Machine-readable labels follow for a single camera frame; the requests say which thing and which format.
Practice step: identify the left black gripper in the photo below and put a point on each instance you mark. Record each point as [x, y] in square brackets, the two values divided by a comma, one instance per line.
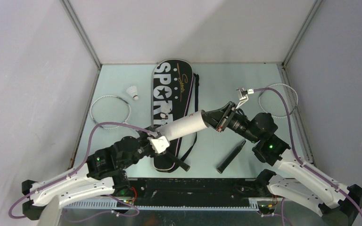
[144, 135]

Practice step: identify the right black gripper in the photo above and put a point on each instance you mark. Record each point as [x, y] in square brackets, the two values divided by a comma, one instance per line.
[217, 118]

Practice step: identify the white shuttlecock tube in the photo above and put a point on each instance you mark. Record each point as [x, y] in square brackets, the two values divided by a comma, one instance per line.
[184, 126]

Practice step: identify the white shuttlecock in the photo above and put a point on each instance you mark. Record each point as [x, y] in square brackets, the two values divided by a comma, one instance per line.
[166, 108]
[132, 91]

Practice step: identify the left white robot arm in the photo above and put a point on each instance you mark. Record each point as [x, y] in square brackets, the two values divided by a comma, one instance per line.
[101, 173]

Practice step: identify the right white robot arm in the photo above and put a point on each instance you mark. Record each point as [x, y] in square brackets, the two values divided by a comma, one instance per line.
[332, 200]

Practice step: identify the left badminton racket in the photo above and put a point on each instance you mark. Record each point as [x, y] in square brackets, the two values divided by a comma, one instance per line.
[111, 112]

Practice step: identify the badminton racket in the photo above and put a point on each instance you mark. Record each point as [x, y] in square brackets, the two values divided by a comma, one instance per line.
[111, 112]
[280, 100]

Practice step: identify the right badminton racket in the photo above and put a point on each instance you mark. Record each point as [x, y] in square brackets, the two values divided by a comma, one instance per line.
[280, 100]

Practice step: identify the black sport racket bag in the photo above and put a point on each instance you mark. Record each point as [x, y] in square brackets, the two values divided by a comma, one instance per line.
[173, 82]

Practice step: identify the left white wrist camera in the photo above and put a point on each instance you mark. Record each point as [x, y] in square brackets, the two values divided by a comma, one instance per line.
[159, 144]

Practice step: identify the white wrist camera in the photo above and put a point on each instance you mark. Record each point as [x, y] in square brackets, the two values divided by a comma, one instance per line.
[159, 144]
[243, 96]

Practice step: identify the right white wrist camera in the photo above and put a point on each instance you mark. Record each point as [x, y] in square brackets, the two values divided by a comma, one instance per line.
[243, 96]

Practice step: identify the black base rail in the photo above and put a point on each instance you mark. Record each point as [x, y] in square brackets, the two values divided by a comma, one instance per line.
[196, 192]

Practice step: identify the white slotted cable duct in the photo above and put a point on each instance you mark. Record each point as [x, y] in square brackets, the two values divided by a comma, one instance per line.
[106, 204]

